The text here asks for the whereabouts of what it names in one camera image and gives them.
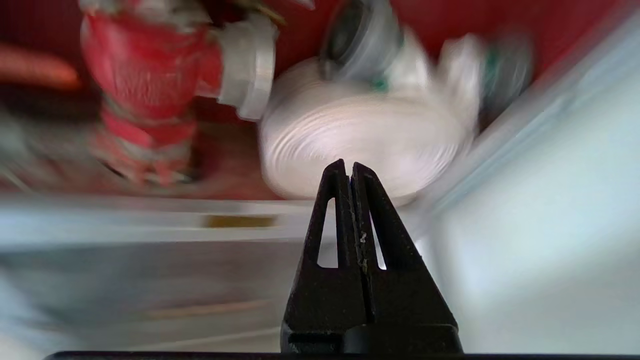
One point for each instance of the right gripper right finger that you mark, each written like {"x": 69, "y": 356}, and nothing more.
{"x": 405, "y": 300}

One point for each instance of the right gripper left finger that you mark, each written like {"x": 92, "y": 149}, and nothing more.
{"x": 325, "y": 300}

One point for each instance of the red fire hydrant valve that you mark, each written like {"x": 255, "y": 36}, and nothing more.
{"x": 150, "y": 75}

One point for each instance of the red pipe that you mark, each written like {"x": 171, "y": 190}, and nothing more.
{"x": 35, "y": 67}

